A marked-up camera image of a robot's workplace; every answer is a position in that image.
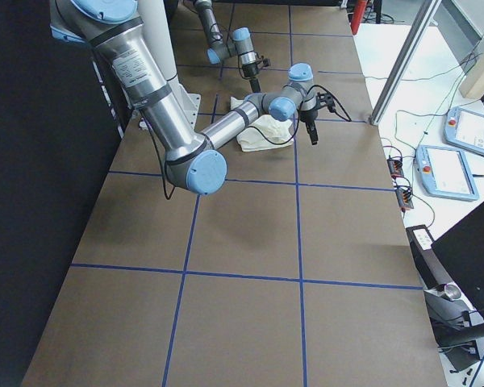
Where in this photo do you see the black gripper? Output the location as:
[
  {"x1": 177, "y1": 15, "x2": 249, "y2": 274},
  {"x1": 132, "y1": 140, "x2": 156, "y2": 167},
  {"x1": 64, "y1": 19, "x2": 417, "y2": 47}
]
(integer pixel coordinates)
[
  {"x1": 299, "y1": 109, "x2": 318, "y2": 145},
  {"x1": 241, "y1": 62, "x2": 261, "y2": 93}
]

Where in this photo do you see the white long-sleeve printed shirt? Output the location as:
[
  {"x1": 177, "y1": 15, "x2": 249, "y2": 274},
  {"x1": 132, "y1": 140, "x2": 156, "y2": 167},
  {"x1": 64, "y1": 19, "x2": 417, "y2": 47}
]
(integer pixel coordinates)
[{"x1": 236, "y1": 114, "x2": 294, "y2": 152}]

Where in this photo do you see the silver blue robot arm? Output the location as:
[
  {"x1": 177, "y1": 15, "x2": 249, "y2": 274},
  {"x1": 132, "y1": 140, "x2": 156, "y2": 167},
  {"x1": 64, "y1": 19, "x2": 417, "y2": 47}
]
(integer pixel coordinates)
[
  {"x1": 49, "y1": 1, "x2": 319, "y2": 195},
  {"x1": 192, "y1": 0, "x2": 265, "y2": 93}
]

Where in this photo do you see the far orange connector block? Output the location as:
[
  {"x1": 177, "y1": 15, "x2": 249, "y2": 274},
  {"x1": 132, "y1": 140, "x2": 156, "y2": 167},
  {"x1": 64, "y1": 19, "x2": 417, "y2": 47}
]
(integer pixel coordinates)
[{"x1": 386, "y1": 157, "x2": 405, "y2": 179}]

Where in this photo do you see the orange connector block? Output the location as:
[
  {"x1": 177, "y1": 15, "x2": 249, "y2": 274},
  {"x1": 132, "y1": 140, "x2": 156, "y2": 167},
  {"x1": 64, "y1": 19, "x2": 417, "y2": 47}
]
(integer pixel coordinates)
[
  {"x1": 395, "y1": 186, "x2": 414, "y2": 212},
  {"x1": 386, "y1": 157, "x2": 405, "y2": 179}
]

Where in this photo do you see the near orange connector block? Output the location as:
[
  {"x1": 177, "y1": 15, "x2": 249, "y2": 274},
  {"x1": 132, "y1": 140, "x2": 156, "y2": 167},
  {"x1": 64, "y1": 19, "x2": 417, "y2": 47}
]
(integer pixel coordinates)
[{"x1": 395, "y1": 186, "x2": 414, "y2": 212}]

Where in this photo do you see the red fire extinguisher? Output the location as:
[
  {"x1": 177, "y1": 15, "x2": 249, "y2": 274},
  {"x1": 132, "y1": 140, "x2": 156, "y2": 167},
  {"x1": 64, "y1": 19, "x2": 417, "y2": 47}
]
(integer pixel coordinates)
[{"x1": 350, "y1": 0, "x2": 368, "y2": 35}]

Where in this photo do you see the near teach pendant tablet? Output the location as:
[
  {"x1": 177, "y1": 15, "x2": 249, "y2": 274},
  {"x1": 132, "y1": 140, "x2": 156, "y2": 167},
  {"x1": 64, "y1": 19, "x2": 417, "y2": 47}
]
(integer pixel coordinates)
[{"x1": 415, "y1": 145, "x2": 479, "y2": 202}]

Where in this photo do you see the teach pendant tablet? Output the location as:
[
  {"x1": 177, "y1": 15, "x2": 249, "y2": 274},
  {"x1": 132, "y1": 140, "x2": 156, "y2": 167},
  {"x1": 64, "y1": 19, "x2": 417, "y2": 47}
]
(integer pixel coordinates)
[
  {"x1": 444, "y1": 107, "x2": 484, "y2": 156},
  {"x1": 415, "y1": 145, "x2": 479, "y2": 202}
]

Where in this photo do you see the far teach pendant tablet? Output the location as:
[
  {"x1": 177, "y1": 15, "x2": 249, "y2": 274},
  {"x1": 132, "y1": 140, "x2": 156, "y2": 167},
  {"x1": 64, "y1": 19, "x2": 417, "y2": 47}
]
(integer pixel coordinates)
[{"x1": 444, "y1": 107, "x2": 484, "y2": 156}]

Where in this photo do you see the black monitor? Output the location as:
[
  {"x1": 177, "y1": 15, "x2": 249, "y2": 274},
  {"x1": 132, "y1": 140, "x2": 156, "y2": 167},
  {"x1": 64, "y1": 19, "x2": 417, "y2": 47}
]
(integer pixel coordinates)
[{"x1": 432, "y1": 202, "x2": 484, "y2": 318}]

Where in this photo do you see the silver round knob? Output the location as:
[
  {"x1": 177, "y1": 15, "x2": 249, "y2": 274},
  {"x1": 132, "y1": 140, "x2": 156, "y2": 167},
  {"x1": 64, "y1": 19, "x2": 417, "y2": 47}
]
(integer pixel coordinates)
[{"x1": 441, "y1": 283, "x2": 462, "y2": 302}]

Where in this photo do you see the aluminium frame post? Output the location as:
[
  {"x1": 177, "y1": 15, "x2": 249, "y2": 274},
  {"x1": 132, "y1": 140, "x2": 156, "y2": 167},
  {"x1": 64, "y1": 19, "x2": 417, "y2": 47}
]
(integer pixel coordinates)
[{"x1": 369, "y1": 0, "x2": 442, "y2": 126}]

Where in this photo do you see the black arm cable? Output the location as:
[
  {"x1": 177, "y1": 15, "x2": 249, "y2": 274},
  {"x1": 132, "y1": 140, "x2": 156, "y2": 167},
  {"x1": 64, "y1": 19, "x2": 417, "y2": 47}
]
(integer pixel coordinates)
[{"x1": 144, "y1": 84, "x2": 353, "y2": 200}]

